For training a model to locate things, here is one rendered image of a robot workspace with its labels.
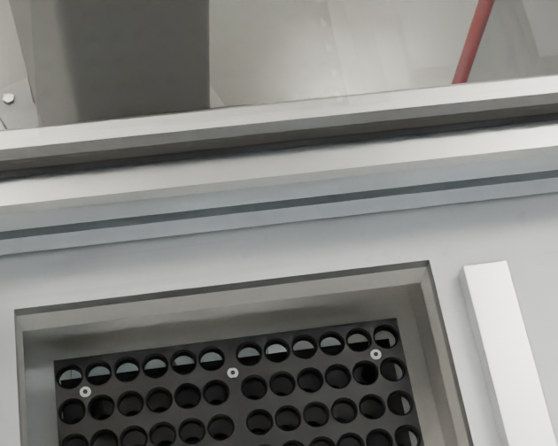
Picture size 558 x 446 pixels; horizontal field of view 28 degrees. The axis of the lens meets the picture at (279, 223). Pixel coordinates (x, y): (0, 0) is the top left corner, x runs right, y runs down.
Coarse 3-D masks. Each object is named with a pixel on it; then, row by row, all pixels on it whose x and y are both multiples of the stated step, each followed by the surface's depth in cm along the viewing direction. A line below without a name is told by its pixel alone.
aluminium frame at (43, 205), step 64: (384, 128) 51; (448, 128) 52; (512, 128) 53; (0, 192) 50; (64, 192) 50; (128, 192) 50; (192, 192) 50; (256, 192) 51; (320, 192) 52; (384, 192) 54; (448, 192) 54; (512, 192) 55
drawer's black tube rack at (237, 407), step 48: (144, 384) 55; (192, 384) 55; (240, 384) 55; (288, 384) 59; (336, 384) 59; (384, 384) 56; (96, 432) 54; (144, 432) 54; (192, 432) 57; (240, 432) 54; (288, 432) 54; (336, 432) 55; (384, 432) 55
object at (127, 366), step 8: (240, 352) 62; (248, 352) 62; (256, 352) 62; (152, 360) 61; (160, 360) 61; (176, 360) 61; (184, 360) 61; (192, 360) 61; (200, 360) 61; (208, 360) 62; (96, 368) 61; (104, 368) 61; (120, 368) 61; (128, 368) 61; (136, 368) 61; (144, 368) 61; (152, 368) 61; (72, 376) 61; (80, 376) 61; (88, 376) 61
